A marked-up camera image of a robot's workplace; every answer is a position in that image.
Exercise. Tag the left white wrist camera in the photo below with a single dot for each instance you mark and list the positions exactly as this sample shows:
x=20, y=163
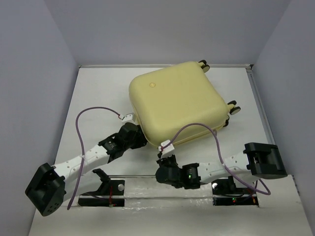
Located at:
x=129, y=118

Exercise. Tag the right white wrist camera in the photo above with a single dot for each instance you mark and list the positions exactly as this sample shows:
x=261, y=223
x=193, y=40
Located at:
x=166, y=147

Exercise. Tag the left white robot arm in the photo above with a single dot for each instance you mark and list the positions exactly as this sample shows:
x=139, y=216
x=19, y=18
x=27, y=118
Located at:
x=52, y=185

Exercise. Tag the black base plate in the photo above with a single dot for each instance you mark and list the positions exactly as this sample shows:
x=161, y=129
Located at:
x=110, y=192
x=226, y=193

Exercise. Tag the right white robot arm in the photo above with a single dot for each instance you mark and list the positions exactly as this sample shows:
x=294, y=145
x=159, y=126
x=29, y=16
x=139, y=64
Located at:
x=257, y=161

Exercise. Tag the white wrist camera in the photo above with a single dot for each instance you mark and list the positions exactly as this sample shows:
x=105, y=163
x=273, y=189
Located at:
x=166, y=147
x=129, y=118

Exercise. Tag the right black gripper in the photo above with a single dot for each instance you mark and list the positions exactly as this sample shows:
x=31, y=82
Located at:
x=161, y=161

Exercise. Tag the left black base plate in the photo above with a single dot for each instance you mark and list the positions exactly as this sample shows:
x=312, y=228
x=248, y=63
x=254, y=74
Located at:
x=110, y=192

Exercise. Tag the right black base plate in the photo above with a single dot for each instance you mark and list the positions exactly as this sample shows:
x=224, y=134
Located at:
x=226, y=193

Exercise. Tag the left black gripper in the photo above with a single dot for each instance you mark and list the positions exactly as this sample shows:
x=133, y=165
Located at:
x=141, y=139

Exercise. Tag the yellow suitcase with black lining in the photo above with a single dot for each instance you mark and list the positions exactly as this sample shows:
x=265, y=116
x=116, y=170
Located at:
x=178, y=102

